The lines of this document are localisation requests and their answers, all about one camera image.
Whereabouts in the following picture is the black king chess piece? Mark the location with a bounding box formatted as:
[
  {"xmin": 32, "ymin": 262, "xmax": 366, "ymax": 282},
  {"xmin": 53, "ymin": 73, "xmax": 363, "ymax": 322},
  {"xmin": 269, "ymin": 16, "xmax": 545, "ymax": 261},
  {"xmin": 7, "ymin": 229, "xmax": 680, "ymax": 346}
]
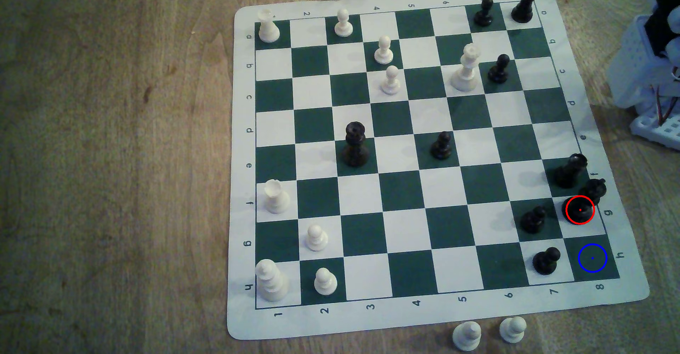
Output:
[{"xmin": 561, "ymin": 178, "xmax": 607, "ymax": 225}]

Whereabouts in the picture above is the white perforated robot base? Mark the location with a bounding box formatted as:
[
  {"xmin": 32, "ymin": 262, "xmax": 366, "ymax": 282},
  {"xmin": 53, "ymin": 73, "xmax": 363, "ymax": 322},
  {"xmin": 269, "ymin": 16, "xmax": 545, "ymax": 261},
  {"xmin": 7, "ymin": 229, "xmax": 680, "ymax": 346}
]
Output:
[{"xmin": 629, "ymin": 99, "xmax": 680, "ymax": 151}]

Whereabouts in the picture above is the black queen chess piece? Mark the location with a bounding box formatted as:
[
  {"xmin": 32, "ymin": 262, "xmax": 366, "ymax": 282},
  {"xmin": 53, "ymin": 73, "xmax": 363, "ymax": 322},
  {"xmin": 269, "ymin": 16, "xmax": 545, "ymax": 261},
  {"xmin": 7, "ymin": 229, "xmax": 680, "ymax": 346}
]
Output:
[{"xmin": 340, "ymin": 122, "xmax": 370, "ymax": 168}]

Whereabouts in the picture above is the green and white chess mat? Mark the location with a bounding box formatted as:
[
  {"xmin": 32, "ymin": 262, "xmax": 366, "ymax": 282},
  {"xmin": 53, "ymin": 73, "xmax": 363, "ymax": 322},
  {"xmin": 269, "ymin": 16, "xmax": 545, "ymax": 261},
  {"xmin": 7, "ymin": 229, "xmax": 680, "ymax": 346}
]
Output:
[{"xmin": 227, "ymin": 0, "xmax": 650, "ymax": 341}]

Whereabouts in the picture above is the white rook chess piece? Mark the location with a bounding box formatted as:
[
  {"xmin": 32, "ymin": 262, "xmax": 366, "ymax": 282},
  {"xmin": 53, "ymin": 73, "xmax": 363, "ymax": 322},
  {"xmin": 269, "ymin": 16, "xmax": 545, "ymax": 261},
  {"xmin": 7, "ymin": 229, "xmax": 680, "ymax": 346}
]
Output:
[
  {"xmin": 263, "ymin": 179, "xmax": 291, "ymax": 215},
  {"xmin": 257, "ymin": 9, "xmax": 281, "ymax": 44}
]

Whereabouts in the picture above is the black pawn chess piece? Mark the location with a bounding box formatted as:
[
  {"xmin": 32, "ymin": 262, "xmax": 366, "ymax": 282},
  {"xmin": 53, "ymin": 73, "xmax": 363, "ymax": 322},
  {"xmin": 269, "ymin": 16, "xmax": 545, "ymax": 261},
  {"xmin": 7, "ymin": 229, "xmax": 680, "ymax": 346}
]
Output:
[
  {"xmin": 488, "ymin": 54, "xmax": 511, "ymax": 84},
  {"xmin": 430, "ymin": 131, "xmax": 453, "ymax": 161},
  {"xmin": 533, "ymin": 247, "xmax": 562, "ymax": 276},
  {"xmin": 473, "ymin": 0, "xmax": 495, "ymax": 27},
  {"xmin": 520, "ymin": 206, "xmax": 547, "ymax": 235}
]

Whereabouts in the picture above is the white king chess piece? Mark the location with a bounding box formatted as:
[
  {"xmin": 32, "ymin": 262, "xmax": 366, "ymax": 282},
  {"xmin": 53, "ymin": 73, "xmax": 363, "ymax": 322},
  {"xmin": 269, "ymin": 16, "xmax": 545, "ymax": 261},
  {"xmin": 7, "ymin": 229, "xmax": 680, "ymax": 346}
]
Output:
[{"xmin": 255, "ymin": 259, "xmax": 290, "ymax": 303}]

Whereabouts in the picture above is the white queen chess piece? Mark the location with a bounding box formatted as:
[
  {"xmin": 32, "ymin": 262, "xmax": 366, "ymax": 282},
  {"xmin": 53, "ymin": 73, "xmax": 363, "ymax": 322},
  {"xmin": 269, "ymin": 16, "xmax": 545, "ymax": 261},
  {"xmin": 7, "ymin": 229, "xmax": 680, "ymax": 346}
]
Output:
[{"xmin": 450, "ymin": 43, "xmax": 481, "ymax": 93}]

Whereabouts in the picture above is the black rook chess piece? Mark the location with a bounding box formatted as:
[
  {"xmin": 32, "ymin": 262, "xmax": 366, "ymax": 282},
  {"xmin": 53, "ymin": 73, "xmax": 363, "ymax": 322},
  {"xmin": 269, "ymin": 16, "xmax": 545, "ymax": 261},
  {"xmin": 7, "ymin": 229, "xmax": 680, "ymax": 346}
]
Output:
[{"xmin": 511, "ymin": 0, "xmax": 538, "ymax": 24}]

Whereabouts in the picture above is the red wire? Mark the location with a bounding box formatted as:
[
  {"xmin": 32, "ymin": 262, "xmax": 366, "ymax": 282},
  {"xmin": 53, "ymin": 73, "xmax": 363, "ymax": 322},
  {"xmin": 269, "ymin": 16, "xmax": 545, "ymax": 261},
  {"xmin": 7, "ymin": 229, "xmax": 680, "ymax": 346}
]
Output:
[{"xmin": 656, "ymin": 84, "xmax": 679, "ymax": 127}]

